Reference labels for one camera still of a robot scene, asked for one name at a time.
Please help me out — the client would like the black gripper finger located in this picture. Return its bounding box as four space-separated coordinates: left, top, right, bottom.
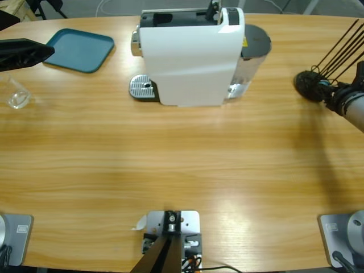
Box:
0 10 19 31
0 38 55 73

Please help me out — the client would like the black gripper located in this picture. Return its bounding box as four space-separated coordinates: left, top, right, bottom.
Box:
324 81 355 115

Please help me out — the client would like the clear glass cup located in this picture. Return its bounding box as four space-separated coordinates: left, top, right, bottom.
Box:
0 73 32 110

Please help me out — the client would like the white capsule coffee machine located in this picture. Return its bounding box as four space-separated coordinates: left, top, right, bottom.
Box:
129 0 272 109

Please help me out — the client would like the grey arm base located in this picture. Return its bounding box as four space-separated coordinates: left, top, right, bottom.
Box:
317 209 364 268
0 213 34 267

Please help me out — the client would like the wooden crate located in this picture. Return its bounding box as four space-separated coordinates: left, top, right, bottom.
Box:
0 0 37 25

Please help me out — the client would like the black capsule holder with rods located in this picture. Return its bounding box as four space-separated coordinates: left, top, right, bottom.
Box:
293 18 364 102

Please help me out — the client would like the teal plastic tray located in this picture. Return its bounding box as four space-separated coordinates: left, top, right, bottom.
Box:
42 28 115 75

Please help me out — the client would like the grey metal pole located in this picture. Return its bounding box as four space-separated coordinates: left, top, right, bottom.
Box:
302 0 320 15

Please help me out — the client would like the white paper tab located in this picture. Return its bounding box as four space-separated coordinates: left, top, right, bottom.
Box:
130 215 148 231

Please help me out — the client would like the black chair frame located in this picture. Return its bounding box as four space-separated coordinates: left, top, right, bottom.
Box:
28 0 69 20

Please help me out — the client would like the white floor cable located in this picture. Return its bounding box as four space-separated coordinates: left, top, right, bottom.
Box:
95 0 143 16

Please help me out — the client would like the black base cable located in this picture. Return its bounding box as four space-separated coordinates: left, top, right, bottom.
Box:
332 250 358 273
0 245 13 268

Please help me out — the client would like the black camera mount cable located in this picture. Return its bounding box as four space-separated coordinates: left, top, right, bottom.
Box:
198 265 242 273

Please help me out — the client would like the orange cable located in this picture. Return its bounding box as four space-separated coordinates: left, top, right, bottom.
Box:
181 254 201 270

